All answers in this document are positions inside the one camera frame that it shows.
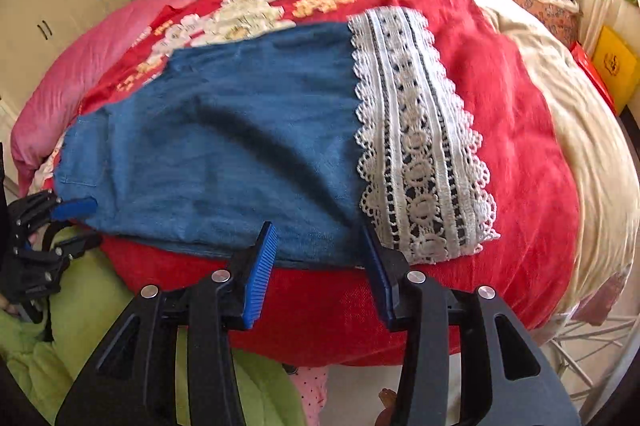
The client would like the blue denim pants lace hem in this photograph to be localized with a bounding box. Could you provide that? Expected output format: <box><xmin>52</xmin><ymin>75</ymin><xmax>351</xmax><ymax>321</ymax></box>
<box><xmin>53</xmin><ymin>6</ymin><xmax>498</xmax><ymax>269</ymax></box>

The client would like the green jacket sleeve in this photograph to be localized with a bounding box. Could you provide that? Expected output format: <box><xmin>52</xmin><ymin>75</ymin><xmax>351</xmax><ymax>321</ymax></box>
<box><xmin>0</xmin><ymin>224</ymin><xmax>306</xmax><ymax>426</ymax></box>

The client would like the pink quilt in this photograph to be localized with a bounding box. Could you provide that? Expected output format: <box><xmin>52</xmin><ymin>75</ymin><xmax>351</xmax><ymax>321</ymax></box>
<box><xmin>11</xmin><ymin>0</ymin><xmax>195</xmax><ymax>196</ymax></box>

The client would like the beige bed sheet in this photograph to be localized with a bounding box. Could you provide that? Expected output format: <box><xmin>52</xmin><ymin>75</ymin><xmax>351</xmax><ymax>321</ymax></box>
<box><xmin>472</xmin><ymin>0</ymin><xmax>639</xmax><ymax>314</ymax></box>

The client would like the red floral blanket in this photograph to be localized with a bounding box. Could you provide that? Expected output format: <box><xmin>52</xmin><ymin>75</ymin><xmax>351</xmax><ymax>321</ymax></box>
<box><xmin>54</xmin><ymin>0</ymin><xmax>579</xmax><ymax>366</ymax></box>

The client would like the yellow paper bag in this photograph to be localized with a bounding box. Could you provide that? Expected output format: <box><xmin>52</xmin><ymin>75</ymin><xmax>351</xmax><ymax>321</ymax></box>
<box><xmin>593</xmin><ymin>25</ymin><xmax>639</xmax><ymax>115</ymax></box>

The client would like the red paper bag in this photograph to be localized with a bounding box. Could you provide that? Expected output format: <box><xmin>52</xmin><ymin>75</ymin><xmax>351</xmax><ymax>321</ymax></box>
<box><xmin>570</xmin><ymin>41</ymin><xmax>616</xmax><ymax>114</ymax></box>

